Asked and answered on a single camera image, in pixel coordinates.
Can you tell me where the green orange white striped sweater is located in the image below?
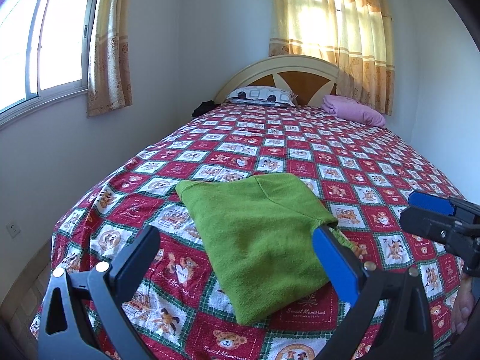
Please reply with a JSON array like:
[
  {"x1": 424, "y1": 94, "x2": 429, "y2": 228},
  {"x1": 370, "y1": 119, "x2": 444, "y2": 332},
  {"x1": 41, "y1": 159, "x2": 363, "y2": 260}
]
[{"x1": 176, "y1": 173, "x2": 353, "y2": 325}]

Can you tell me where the person's right hand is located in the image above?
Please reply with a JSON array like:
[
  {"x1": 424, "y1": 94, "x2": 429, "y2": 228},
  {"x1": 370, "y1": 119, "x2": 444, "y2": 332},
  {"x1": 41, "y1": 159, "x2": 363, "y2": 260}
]
[{"x1": 451, "y1": 273, "x2": 475, "y2": 335}]

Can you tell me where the red patchwork bedspread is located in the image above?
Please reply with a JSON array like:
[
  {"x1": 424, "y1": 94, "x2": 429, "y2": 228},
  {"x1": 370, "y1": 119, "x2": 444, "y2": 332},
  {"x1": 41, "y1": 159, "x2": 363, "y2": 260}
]
[{"x1": 52, "y1": 105, "x2": 461, "y2": 359}]

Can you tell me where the pink pillow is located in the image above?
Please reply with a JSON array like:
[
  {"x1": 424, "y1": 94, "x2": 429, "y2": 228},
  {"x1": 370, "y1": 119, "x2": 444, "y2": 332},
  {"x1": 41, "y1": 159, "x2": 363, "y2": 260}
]
[{"x1": 321, "y1": 95, "x2": 386, "y2": 128}]

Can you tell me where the cream and brown headboard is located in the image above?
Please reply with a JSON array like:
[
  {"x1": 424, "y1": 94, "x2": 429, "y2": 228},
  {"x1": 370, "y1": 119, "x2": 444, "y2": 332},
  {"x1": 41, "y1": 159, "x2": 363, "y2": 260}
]
[{"x1": 214, "y1": 55, "x2": 339, "y2": 107}]

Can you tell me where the yellow curtain behind headboard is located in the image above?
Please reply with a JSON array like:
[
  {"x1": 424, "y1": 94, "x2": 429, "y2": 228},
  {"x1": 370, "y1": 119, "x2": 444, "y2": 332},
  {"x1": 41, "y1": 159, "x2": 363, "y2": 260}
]
[{"x1": 268, "y1": 0, "x2": 395, "y2": 115}]

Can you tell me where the white patterned pillow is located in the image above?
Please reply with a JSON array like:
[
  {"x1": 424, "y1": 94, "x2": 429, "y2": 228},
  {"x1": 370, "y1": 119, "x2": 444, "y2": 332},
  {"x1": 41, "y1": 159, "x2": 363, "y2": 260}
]
[{"x1": 226, "y1": 85, "x2": 296, "y2": 107}]

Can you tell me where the black item beside pillow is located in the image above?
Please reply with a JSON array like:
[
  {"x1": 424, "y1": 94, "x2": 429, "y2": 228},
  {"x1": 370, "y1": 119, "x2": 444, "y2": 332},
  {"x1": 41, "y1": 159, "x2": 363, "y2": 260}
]
[{"x1": 191, "y1": 100, "x2": 217, "y2": 119}]

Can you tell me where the yellow curtain at side window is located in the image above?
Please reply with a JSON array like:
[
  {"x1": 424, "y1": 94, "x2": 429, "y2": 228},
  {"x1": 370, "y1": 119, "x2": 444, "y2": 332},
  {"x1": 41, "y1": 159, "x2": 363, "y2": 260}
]
[{"x1": 87, "y1": 0, "x2": 133, "y2": 117}]

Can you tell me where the side window with metal frame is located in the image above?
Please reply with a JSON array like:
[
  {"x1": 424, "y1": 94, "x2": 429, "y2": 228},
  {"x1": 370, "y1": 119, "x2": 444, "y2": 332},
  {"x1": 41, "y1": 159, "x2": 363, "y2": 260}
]
[{"x1": 1, "y1": 0, "x2": 97, "y2": 126}]

